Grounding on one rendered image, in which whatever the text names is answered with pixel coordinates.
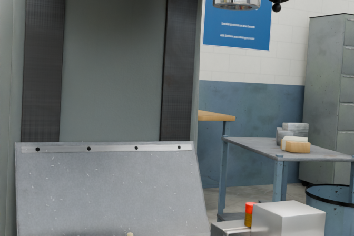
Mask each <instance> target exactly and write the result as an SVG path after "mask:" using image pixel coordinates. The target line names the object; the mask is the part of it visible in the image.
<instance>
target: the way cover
mask: <svg viewBox="0 0 354 236"><path fill-rule="evenodd" d="M14 148H15V187H16V227H17V236H78V235H79V236H113V235H115V236H125V235H126V236H127V233H133V236H180V235H189V234H198V233H208V232H211V228H210V225H209V220H208V216H207V210H206V206H205V200H204V194H203V188H202V182H201V176H200V169H199V163H198V157H197V153H196V147H195V141H149V142H15V143H14ZM177 152H178V153H177ZM151 154H152V155H151ZM177 155H178V156H177ZM182 155H184V156H182ZM125 156H127V157H125ZM53 157H54V158H53ZM158 157H159V158H158ZM52 158H53V159H52ZM190 161H191V162H192V163H190ZM58 163H60V164H58ZM190 164H192V165H190ZM51 165H53V166H51ZM64 167H65V168H64ZM67 169H68V170H67ZM95 169H97V170H95ZM191 172H192V173H191ZM30 173H31V174H30ZM138 173H139V174H138ZM87 174H88V175H89V176H88V175H87ZM46 178H48V179H46ZM113 181H114V182H113ZM140 181H141V182H140ZM166 185H167V186H166ZM32 186H33V187H34V188H32ZM155 187H156V188H155ZM174 193H175V194H174ZM87 194H88V195H87ZM51 197H52V198H51ZM53 199H54V201H53ZM60 199H62V200H60ZM89 202H90V203H89ZM46 204H47V205H49V206H46ZM169 207H171V209H170V208H169ZM189 209H190V210H189ZM55 210H56V211H55ZM173 210H174V211H173ZM29 213H30V214H29ZM56 217H57V219H55V218H56ZM155 219H156V220H155ZM186 221H187V224H186ZM186 225H187V226H186ZM120 226H122V227H120ZM93 227H95V228H93ZM196 227H197V228H196ZM129 228H130V229H129ZM51 229H52V230H51ZM126 231H127V232H126ZM158 231H159V232H158ZM125 232H126V234H124V233H125ZM64 234H65V235H64Z"/></svg>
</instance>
